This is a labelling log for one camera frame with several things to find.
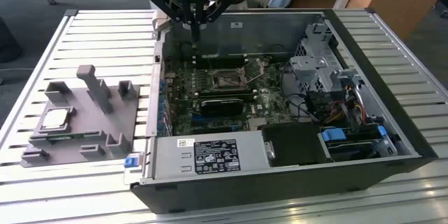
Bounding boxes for silver drive cage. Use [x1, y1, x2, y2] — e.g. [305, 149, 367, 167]
[279, 23, 365, 96]

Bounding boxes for CPU socket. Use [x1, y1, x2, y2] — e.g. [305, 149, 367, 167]
[208, 68, 249, 91]

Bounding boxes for black hard disk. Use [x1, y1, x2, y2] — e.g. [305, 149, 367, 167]
[328, 142, 376, 161]

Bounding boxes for black PC case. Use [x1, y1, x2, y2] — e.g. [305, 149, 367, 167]
[129, 8, 439, 215]

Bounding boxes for black graphics card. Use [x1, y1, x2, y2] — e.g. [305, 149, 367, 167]
[193, 97, 245, 118]

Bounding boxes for grey power supply unit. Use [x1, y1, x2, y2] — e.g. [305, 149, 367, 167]
[141, 129, 277, 183]

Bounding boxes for blue disk carrier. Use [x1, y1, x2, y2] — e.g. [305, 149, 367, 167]
[320, 127, 348, 144]

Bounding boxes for silver chipset heatsink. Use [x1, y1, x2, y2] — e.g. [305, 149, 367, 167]
[248, 118, 269, 131]

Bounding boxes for yellow red power wires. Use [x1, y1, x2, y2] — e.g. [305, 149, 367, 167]
[324, 84, 368, 130]

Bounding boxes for black RAM slot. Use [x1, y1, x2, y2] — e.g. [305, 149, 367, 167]
[199, 90, 253, 96]
[205, 61, 245, 69]
[199, 94, 253, 101]
[205, 55, 245, 62]

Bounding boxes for green RAM stick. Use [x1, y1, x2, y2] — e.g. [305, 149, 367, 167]
[45, 131, 103, 141]

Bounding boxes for grey parts rack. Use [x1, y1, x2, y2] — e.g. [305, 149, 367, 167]
[20, 64, 141, 168]

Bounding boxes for green motherboard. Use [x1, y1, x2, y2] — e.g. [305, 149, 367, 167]
[161, 56, 291, 137]

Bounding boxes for metal socket cover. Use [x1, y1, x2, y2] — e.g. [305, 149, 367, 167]
[243, 57, 273, 83]

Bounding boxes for silver CPU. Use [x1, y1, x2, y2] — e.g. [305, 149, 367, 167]
[40, 109, 71, 130]

